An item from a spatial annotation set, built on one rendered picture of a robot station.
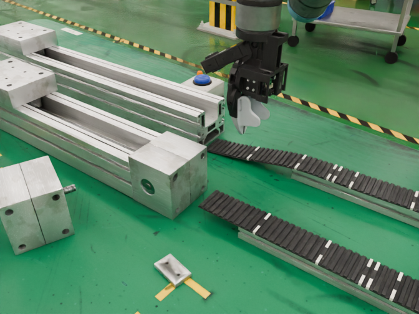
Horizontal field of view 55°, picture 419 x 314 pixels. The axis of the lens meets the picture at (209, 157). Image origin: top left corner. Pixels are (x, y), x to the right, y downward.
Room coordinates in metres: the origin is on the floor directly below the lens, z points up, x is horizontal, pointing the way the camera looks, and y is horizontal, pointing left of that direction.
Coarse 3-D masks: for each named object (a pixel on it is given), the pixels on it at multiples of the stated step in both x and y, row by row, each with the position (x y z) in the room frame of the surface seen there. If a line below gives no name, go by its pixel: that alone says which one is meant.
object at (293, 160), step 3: (294, 153) 0.64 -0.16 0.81; (300, 153) 0.64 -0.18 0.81; (291, 156) 0.63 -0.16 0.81; (294, 156) 0.64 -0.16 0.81; (297, 156) 0.63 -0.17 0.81; (300, 156) 0.63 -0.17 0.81; (288, 159) 0.63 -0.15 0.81; (291, 159) 0.62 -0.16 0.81; (294, 159) 0.62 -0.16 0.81; (297, 159) 0.62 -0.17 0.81; (288, 162) 0.62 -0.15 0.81; (291, 162) 0.62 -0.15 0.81; (294, 162) 0.61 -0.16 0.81; (285, 165) 0.61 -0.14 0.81; (288, 165) 0.61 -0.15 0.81; (291, 165) 0.60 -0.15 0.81; (294, 165) 0.61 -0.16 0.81; (291, 168) 0.60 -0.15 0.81
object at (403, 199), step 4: (404, 188) 0.54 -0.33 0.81; (400, 192) 0.53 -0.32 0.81; (404, 192) 0.53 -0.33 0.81; (408, 192) 0.53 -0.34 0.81; (412, 192) 0.53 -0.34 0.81; (400, 196) 0.52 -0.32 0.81; (404, 196) 0.52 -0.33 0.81; (408, 196) 0.52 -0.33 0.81; (400, 200) 0.51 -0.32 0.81; (404, 200) 0.51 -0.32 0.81; (408, 200) 0.51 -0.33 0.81; (396, 204) 0.50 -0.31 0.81; (400, 204) 0.50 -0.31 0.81; (404, 204) 0.49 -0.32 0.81; (408, 204) 0.50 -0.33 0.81
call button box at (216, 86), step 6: (192, 78) 0.94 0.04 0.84; (216, 78) 0.94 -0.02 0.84; (186, 84) 0.90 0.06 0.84; (192, 84) 0.90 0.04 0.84; (198, 84) 0.90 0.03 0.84; (204, 84) 0.90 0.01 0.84; (210, 84) 0.90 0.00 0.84; (216, 84) 0.90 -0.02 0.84; (222, 84) 0.92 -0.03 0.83; (204, 90) 0.87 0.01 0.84; (210, 90) 0.88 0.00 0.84; (216, 90) 0.90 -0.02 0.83; (222, 90) 0.92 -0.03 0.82; (222, 96) 0.92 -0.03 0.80
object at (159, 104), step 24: (0, 48) 1.10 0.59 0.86; (48, 48) 1.09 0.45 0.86; (72, 72) 0.92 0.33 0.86; (96, 72) 0.98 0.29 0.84; (120, 72) 0.93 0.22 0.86; (72, 96) 0.93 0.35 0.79; (96, 96) 0.88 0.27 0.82; (120, 96) 0.84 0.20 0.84; (144, 96) 0.79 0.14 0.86; (168, 96) 0.84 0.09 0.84; (192, 96) 0.80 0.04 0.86; (216, 96) 0.79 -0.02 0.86; (144, 120) 0.79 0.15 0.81; (168, 120) 0.74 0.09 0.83; (192, 120) 0.71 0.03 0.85; (216, 120) 0.76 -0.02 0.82
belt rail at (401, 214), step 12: (300, 180) 0.60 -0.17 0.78; (312, 180) 0.59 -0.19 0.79; (324, 180) 0.57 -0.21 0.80; (336, 192) 0.56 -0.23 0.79; (348, 192) 0.55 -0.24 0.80; (360, 204) 0.53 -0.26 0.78; (372, 204) 0.52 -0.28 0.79; (384, 204) 0.51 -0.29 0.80; (396, 216) 0.50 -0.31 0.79; (408, 216) 0.49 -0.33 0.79
